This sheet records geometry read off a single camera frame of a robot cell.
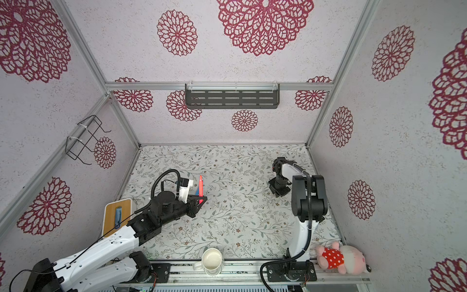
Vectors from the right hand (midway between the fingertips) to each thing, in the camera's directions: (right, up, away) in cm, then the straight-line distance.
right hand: (274, 189), depth 99 cm
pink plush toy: (+23, -23, -27) cm, 42 cm away
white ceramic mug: (-32, -28, -21) cm, 47 cm away
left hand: (-34, -1, -23) cm, 41 cm away
